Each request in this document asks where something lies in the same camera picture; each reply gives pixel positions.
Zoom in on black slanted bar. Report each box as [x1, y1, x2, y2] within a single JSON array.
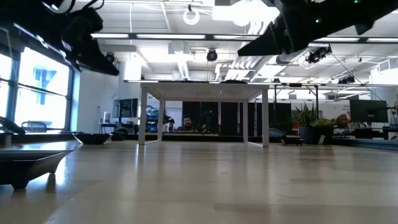
[[0, 116, 26, 135]]

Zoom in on black ceiling device cluster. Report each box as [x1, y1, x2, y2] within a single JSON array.
[[306, 45, 333, 64]]

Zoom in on black monitor on stand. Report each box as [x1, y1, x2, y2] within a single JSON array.
[[112, 98, 139, 119]]

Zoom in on white perforated shelf riser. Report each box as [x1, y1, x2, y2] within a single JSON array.
[[137, 81, 271, 148]]

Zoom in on potted green succulent plant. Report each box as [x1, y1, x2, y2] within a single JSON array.
[[287, 102, 336, 146]]

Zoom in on black aluminium table frame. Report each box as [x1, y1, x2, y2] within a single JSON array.
[[0, 132, 398, 151]]

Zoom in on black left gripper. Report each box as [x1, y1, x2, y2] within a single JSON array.
[[37, 27, 120, 77]]

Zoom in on black square footed plate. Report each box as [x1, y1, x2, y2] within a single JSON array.
[[280, 135, 305, 146], [0, 149, 75, 191]]

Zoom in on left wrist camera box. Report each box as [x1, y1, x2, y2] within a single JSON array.
[[63, 6, 104, 43]]

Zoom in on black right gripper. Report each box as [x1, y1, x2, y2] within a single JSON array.
[[238, 0, 321, 57]]

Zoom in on white ring ceiling lamp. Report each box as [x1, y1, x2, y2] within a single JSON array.
[[182, 7, 201, 26]]

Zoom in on large black monitor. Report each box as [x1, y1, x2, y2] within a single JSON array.
[[349, 99, 389, 124]]

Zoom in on dark rounded chair back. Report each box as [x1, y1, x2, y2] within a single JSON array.
[[111, 128, 129, 141]]

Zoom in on person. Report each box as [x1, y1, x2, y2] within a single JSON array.
[[335, 113, 351, 133], [177, 114, 200, 131]]

